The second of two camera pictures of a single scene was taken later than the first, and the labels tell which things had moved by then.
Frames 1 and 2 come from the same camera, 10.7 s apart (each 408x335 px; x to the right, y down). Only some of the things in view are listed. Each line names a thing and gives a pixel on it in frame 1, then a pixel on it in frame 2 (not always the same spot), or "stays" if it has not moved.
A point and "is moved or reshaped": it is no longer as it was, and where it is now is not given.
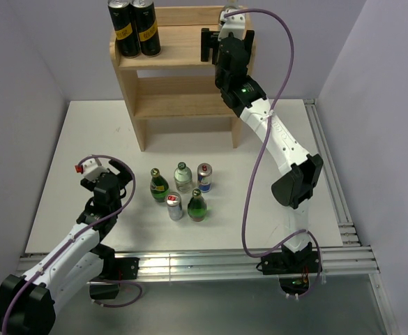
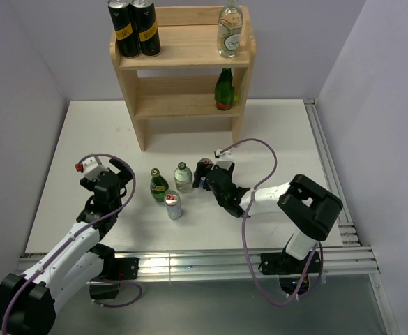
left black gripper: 122,169 stays
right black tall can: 146,20 stays
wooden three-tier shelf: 176,84 stays
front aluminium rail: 342,266 stays
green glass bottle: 197,206 is moved or reshaped
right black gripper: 209,40 to 202,169
